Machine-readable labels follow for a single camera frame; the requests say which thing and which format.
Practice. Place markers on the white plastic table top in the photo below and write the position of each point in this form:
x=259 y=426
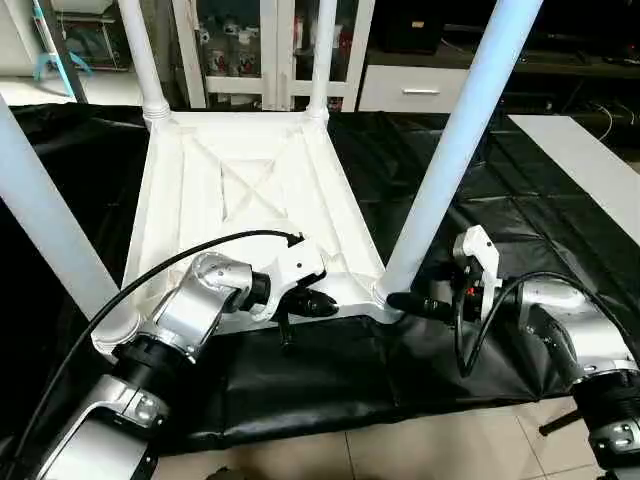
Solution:
x=250 y=160

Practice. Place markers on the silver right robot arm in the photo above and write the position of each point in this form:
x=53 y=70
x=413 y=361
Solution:
x=570 y=330

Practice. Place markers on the black work mat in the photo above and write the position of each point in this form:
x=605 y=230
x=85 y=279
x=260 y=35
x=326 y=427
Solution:
x=560 y=230

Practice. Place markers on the black tripod leg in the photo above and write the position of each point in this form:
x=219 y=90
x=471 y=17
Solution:
x=560 y=420

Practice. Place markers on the white flat board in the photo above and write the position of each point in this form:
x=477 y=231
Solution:
x=590 y=160

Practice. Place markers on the white drawer unit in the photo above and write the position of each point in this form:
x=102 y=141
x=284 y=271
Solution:
x=420 y=90

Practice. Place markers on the white glass door cabinet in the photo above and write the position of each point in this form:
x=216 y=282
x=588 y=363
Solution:
x=275 y=60

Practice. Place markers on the light blue stand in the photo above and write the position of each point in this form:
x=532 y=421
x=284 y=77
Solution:
x=60 y=55

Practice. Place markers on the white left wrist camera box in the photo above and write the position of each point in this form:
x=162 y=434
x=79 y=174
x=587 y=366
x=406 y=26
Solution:
x=295 y=265

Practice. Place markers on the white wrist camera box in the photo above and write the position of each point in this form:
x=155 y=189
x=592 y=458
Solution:
x=295 y=265
x=480 y=255

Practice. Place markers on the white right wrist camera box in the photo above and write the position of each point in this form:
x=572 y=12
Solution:
x=480 y=255

